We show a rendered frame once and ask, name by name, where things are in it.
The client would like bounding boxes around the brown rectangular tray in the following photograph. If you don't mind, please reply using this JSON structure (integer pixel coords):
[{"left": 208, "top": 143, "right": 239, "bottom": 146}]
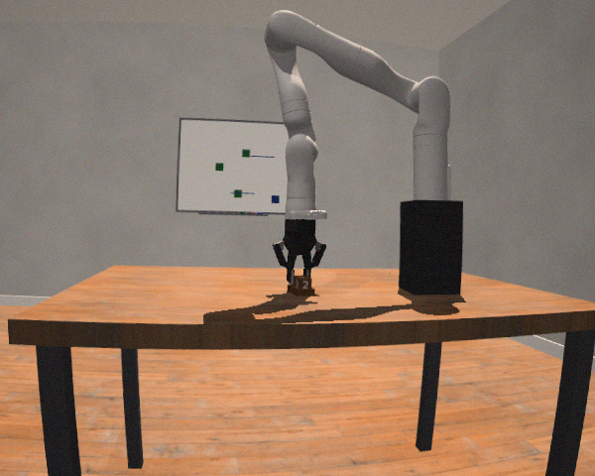
[{"left": 288, "top": 285, "right": 315, "bottom": 297}]

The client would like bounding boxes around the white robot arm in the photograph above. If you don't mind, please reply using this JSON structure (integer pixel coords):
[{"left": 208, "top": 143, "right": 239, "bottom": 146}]
[{"left": 264, "top": 10, "right": 450, "bottom": 220}]

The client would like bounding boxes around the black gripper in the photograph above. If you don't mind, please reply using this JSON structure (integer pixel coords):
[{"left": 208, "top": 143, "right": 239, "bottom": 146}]
[{"left": 273, "top": 219, "right": 326, "bottom": 285}]

